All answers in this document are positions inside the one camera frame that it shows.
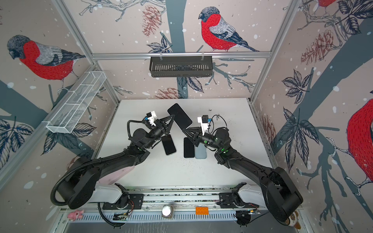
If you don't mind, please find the orange toy brick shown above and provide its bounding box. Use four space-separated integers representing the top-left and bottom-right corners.
195 207 209 216

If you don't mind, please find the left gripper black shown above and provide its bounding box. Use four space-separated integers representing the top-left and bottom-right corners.
144 115 174 150

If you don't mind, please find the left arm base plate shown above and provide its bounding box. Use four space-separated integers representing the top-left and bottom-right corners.
103 194 144 210

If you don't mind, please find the light-blue phone case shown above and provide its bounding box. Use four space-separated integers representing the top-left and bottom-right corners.
195 144 207 159

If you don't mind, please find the black wall basket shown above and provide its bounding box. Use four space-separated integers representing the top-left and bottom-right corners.
149 56 213 78

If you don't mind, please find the brown white plush toy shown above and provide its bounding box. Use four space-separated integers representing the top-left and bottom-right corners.
285 211 301 230

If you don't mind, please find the pink phone case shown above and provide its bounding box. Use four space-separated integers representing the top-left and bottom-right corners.
98 166 135 185

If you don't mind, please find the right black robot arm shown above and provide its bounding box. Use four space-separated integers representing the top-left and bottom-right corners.
182 127 303 223

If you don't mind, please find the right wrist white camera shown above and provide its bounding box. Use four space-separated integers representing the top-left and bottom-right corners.
197 115 211 136

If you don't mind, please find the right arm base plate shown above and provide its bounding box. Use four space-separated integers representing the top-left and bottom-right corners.
216 192 259 209

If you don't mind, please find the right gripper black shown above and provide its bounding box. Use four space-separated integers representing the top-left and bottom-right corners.
185 127 223 152

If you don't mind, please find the pink plush toy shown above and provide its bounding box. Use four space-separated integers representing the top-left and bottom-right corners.
68 210 84 221

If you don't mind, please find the black phone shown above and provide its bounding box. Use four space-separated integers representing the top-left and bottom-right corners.
167 103 193 130
161 135 176 155

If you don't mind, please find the round silver button light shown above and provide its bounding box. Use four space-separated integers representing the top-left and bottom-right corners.
162 205 174 219

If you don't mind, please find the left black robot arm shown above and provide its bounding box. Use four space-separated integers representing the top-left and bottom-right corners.
50 115 175 209

